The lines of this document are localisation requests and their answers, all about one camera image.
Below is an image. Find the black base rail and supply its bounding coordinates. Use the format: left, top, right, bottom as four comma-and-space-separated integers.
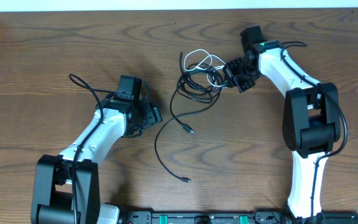
117, 209, 358, 224

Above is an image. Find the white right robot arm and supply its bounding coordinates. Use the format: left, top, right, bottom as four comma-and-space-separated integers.
223, 26, 347, 223

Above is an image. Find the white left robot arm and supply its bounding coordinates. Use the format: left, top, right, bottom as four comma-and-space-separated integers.
30, 75, 162, 223

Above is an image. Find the left camera black cable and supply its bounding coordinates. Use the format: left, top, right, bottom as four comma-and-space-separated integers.
68, 73, 117, 224

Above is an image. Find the thin black cable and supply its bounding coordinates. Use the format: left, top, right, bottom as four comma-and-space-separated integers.
154, 51, 229, 184

